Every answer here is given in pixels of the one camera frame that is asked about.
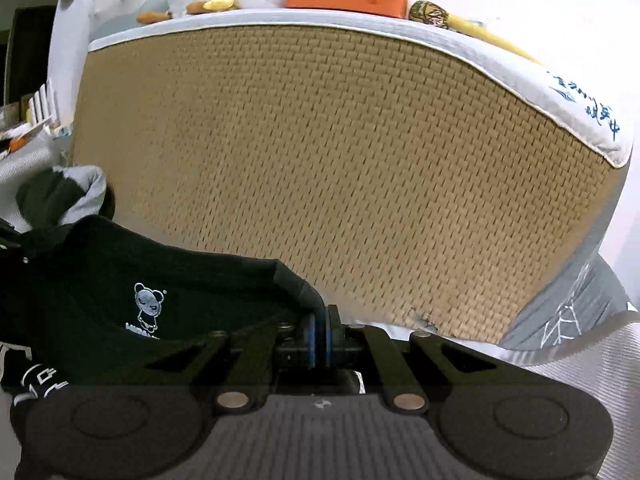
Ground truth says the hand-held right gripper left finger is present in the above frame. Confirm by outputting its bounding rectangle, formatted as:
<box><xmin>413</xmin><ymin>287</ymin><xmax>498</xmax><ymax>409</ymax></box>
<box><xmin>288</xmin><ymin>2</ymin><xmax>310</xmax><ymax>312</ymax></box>
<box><xmin>142</xmin><ymin>307</ymin><xmax>322</xmax><ymax>413</ymax></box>

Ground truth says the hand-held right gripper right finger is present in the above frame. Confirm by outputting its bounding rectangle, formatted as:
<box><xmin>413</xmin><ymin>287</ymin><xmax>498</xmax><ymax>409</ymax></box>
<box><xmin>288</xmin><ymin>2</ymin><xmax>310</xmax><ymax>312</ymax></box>
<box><xmin>322</xmin><ymin>305</ymin><xmax>503</xmax><ymax>413</ymax></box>

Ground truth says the black printed t-shirt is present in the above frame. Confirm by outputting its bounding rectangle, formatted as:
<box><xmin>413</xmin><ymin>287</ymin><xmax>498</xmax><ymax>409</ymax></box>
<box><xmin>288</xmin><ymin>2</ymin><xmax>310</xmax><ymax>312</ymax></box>
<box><xmin>0</xmin><ymin>215</ymin><xmax>326</xmax><ymax>411</ymax></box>

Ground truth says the grey spiderweb print cloth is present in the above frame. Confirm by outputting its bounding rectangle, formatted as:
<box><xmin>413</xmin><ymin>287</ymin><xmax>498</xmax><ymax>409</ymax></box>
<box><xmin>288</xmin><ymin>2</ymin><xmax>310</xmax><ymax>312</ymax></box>
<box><xmin>500</xmin><ymin>255</ymin><xmax>636</xmax><ymax>366</ymax></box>

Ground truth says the folded black grey garment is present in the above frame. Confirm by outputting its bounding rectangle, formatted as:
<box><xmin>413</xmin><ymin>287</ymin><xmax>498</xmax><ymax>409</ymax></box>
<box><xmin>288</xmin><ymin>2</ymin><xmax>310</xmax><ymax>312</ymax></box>
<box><xmin>15</xmin><ymin>164</ymin><xmax>117</xmax><ymax>235</ymax></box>

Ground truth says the yellow stick patterned head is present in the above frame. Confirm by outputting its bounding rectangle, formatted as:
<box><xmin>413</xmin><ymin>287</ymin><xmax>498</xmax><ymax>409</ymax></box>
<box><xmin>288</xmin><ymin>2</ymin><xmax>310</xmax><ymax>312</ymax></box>
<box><xmin>409</xmin><ymin>0</ymin><xmax>543</xmax><ymax>66</ymax></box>

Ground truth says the white desk rack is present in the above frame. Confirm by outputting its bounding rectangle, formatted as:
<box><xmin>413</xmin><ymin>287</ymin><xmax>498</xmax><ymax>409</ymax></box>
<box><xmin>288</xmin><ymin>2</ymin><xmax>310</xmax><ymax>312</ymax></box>
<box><xmin>25</xmin><ymin>79</ymin><xmax>68</xmax><ymax>136</ymax></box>

